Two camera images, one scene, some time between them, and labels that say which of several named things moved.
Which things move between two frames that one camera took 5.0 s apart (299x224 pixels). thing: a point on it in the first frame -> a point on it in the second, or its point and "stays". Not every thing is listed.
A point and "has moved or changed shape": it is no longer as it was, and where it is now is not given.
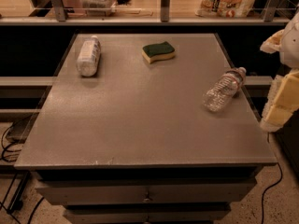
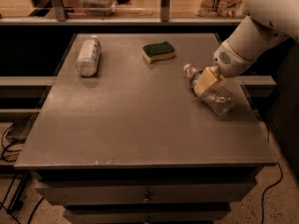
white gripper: [291, 49] -> [231, 62]
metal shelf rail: [144, 21] stays
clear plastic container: [99, 0] stays
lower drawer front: [148, 214] stays
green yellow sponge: [157, 51] stays
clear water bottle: [224, 88] has moved or changed shape
